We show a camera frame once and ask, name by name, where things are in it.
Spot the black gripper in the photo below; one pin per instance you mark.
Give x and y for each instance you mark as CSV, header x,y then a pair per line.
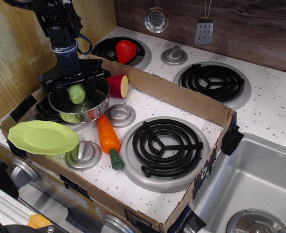
x,y
69,70

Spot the light green toy broccoli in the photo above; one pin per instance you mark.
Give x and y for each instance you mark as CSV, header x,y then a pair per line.
x,y
77,93

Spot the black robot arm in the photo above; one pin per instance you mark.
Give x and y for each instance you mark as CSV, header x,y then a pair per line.
x,y
61,24

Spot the silver metal pot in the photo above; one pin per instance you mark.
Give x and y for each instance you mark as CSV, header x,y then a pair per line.
x,y
88,110

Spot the black front left burner coil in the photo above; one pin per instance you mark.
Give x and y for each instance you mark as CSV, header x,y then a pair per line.
x,y
46,113

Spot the black burner coil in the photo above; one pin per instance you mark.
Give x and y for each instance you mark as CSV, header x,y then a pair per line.
x,y
106,48
218,82
46,113
167,148

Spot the red halved toy fruit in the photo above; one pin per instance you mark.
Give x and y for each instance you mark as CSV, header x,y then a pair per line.
x,y
118,86

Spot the black back left burner coil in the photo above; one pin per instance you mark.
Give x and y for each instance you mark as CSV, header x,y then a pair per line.
x,y
106,48

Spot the silver centre stove knob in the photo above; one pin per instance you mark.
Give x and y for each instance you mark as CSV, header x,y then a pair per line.
x,y
120,115

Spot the silver stove knob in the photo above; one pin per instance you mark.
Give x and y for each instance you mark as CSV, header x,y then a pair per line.
x,y
120,115
174,56
84,156

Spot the orange toy carrot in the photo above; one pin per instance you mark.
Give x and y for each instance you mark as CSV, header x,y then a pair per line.
x,y
109,141

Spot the red toy strawberry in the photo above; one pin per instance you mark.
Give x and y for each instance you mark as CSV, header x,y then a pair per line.
x,y
125,51

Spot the light green plastic plate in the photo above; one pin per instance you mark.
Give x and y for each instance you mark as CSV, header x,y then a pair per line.
x,y
43,137

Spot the silver front stove knob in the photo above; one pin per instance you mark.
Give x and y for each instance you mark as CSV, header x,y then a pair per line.
x,y
84,156

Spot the silver oven knob left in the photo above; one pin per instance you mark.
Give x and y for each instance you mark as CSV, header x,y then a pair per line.
x,y
23,174

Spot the silver oven knob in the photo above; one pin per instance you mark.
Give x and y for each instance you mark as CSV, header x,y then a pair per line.
x,y
112,224
23,174

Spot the silver back stove knob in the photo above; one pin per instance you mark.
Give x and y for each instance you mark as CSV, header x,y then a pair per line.
x,y
174,56

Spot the hanging silver strainer ladle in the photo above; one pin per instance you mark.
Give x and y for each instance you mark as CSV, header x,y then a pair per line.
x,y
156,19

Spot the black front right burner coil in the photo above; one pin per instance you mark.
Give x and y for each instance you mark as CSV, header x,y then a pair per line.
x,y
167,148

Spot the brown cardboard fence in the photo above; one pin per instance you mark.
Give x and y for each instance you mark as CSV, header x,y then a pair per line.
x,y
102,190

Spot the hanging silver slotted spatula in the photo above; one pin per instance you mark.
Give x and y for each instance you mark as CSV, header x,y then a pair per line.
x,y
204,29

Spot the orange object bottom left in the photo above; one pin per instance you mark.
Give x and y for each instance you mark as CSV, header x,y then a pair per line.
x,y
37,221

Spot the silver oven knob middle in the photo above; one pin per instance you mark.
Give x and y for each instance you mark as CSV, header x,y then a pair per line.
x,y
112,224

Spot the black back right burner coil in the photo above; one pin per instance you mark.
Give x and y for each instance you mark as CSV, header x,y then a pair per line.
x,y
218,82

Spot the silver metal sink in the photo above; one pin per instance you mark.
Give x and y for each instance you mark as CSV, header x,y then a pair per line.
x,y
252,177

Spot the silver sink drain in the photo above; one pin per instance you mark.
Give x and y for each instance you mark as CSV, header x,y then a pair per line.
x,y
255,221

